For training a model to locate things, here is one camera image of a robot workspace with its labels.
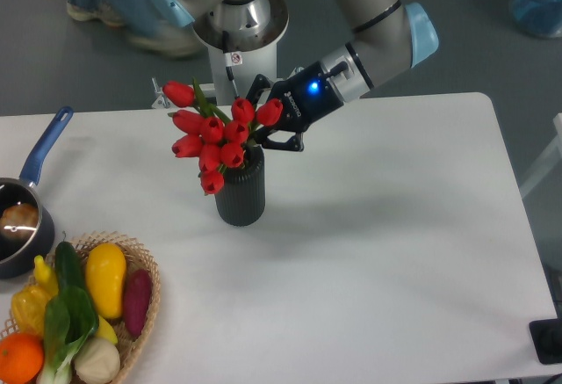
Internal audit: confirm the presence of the red tulip bouquet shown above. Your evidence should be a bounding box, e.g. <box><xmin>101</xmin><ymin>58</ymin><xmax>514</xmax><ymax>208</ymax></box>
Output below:
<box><xmin>162</xmin><ymin>81</ymin><xmax>283</xmax><ymax>194</ymax></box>

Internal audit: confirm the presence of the orange fruit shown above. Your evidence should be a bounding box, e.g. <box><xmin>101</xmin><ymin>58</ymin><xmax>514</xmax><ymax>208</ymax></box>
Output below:
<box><xmin>1</xmin><ymin>332</ymin><xmax>44</xmax><ymax>383</ymax></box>

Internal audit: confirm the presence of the brown bun in saucepan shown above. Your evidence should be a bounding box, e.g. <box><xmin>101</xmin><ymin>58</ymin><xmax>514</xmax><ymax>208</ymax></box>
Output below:
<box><xmin>1</xmin><ymin>203</ymin><xmax>39</xmax><ymax>242</ymax></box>

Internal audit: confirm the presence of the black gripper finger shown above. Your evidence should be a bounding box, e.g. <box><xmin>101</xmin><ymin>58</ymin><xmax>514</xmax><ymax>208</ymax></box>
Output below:
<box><xmin>246</xmin><ymin>74</ymin><xmax>274</xmax><ymax>107</ymax></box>
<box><xmin>256</xmin><ymin>127</ymin><xmax>304</xmax><ymax>152</ymax></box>

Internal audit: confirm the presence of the green bok choy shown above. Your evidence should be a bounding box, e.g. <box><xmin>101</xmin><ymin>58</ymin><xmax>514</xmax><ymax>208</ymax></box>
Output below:
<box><xmin>36</xmin><ymin>286</ymin><xmax>99</xmax><ymax>384</ymax></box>

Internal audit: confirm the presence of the dark green cucumber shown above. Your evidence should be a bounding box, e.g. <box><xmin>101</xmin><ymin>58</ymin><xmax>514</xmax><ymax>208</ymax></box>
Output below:
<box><xmin>54</xmin><ymin>241</ymin><xmax>87</xmax><ymax>291</ymax></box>

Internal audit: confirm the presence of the purple sweet potato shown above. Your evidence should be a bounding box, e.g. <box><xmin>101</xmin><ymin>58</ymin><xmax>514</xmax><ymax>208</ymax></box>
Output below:
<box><xmin>123</xmin><ymin>269</ymin><xmax>152</xmax><ymax>338</ymax></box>

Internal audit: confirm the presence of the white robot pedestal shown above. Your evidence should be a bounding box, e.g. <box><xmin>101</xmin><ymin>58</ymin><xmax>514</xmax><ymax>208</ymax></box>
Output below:
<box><xmin>201</xmin><ymin>44</ymin><xmax>280</xmax><ymax>105</ymax></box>

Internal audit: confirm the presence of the woven wicker basket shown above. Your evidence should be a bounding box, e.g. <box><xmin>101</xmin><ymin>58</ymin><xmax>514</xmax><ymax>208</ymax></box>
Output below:
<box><xmin>1</xmin><ymin>233</ymin><xmax>161</xmax><ymax>383</ymax></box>

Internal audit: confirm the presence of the black cable on pedestal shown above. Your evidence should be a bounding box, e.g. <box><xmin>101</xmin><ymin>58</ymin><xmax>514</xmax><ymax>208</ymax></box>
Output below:
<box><xmin>221</xmin><ymin>30</ymin><xmax>242</xmax><ymax>99</ymax></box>

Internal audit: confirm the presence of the yellow mango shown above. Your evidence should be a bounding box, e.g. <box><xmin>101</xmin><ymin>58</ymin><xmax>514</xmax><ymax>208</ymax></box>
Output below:
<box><xmin>85</xmin><ymin>243</ymin><xmax>126</xmax><ymax>320</ymax></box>

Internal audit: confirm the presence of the yellow bell pepper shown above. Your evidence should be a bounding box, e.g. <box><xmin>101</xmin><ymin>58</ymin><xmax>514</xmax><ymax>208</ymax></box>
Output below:
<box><xmin>11</xmin><ymin>285</ymin><xmax>51</xmax><ymax>338</ymax></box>

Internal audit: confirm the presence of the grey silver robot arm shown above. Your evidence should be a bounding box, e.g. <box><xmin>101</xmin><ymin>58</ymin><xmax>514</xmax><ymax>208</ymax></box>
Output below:
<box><xmin>150</xmin><ymin>0</ymin><xmax>439</xmax><ymax>151</ymax></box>

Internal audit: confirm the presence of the blue handled saucepan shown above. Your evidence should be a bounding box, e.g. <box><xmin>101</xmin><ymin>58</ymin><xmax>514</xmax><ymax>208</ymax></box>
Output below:
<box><xmin>1</xmin><ymin>106</ymin><xmax>74</xmax><ymax>279</ymax></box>

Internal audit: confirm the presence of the white frame at right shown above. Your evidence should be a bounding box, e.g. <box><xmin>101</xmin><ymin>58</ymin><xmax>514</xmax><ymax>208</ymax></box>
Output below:
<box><xmin>519</xmin><ymin>113</ymin><xmax>561</xmax><ymax>199</ymax></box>

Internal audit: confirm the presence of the dark grey ribbed vase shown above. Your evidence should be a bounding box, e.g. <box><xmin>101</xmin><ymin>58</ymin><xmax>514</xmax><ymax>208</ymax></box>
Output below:
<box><xmin>215</xmin><ymin>147</ymin><xmax>266</xmax><ymax>227</ymax></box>

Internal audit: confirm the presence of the person in blue jeans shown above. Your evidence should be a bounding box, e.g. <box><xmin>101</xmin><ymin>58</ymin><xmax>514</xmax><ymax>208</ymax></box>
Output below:
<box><xmin>66</xmin><ymin>0</ymin><xmax>204</xmax><ymax>59</ymax></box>

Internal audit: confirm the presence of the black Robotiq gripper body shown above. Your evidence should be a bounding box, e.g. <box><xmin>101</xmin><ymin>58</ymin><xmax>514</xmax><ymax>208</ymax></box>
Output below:
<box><xmin>269</xmin><ymin>62</ymin><xmax>343</xmax><ymax>133</ymax></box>

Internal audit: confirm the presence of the black device at edge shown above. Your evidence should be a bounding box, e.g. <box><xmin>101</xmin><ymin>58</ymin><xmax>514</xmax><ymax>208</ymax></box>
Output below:
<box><xmin>529</xmin><ymin>318</ymin><xmax>561</xmax><ymax>365</ymax></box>

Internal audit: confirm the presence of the beige garlic bulb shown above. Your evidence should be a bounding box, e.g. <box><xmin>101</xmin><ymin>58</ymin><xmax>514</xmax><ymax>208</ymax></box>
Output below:
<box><xmin>74</xmin><ymin>337</ymin><xmax>120</xmax><ymax>384</ymax></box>

